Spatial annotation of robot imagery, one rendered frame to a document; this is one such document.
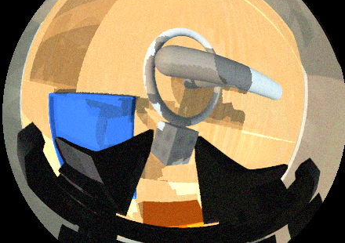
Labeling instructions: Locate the blue tray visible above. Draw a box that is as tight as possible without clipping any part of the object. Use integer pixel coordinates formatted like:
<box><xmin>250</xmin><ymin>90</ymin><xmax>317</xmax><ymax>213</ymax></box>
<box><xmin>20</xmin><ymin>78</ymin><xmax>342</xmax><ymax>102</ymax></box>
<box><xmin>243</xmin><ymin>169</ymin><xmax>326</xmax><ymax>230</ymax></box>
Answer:
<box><xmin>48</xmin><ymin>92</ymin><xmax>136</xmax><ymax>166</ymax></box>

